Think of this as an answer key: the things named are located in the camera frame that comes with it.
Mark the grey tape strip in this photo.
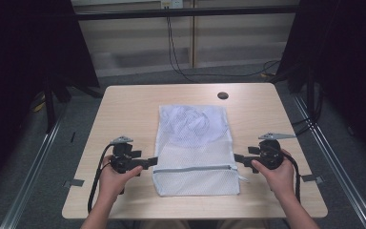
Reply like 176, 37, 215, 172
300, 174, 325, 185
62, 178, 86, 188

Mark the person's right leg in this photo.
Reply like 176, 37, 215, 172
216, 219, 270, 229

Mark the white wall outlet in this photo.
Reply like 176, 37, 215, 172
160, 0, 184, 10

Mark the bundle of black cables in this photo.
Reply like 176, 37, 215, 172
290, 87, 325, 136

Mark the white mesh laundry bag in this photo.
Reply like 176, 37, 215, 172
152, 104, 250, 198

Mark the black metal stand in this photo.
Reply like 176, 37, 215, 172
42, 75, 103, 135

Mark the black horizontal bar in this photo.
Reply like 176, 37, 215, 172
75, 5, 300, 22

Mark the person's leg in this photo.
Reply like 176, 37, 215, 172
138, 219, 189, 229
216, 219, 270, 229

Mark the white garment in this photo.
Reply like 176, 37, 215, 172
161, 105, 231, 148

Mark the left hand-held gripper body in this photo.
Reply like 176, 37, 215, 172
109, 135, 142, 175

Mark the person's left leg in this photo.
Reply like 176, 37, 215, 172
138, 219, 189, 229

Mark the person's left hand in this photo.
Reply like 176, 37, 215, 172
98, 155, 144, 200

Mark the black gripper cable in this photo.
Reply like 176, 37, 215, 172
87, 143, 115, 215
282, 152, 302, 204

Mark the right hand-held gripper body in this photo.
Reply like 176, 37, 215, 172
254, 133, 297, 171

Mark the black curtain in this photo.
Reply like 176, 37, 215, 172
0, 0, 101, 194
275, 0, 366, 168

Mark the yellow floor tape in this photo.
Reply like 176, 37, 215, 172
30, 91, 48, 113

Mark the long black floor cable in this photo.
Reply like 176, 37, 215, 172
166, 16, 281, 84

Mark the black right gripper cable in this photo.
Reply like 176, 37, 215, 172
282, 152, 302, 204

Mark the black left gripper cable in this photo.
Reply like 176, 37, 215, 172
87, 143, 115, 215

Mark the metal floor rail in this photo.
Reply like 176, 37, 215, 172
0, 116, 63, 229
293, 93, 366, 229

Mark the person's right hand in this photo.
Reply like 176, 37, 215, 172
251, 149, 296, 200

